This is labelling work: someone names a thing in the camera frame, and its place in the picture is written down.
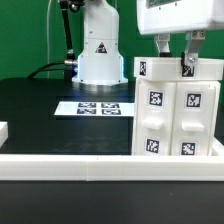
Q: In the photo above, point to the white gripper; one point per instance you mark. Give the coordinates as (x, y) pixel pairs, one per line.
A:
(178, 16)

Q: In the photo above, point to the white cabinet top block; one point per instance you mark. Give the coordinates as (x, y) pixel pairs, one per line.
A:
(170, 69)

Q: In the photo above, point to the white cabinet door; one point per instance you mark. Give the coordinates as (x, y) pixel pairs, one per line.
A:
(154, 107)
(193, 115)

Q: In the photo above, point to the white cabinet body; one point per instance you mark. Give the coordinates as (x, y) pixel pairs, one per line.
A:
(174, 118)

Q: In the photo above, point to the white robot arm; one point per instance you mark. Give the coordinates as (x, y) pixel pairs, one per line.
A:
(100, 62)

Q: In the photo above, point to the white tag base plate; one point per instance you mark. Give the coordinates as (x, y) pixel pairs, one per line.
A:
(108, 109)

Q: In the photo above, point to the white u-shaped wall fence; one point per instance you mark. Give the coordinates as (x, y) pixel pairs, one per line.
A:
(113, 168)

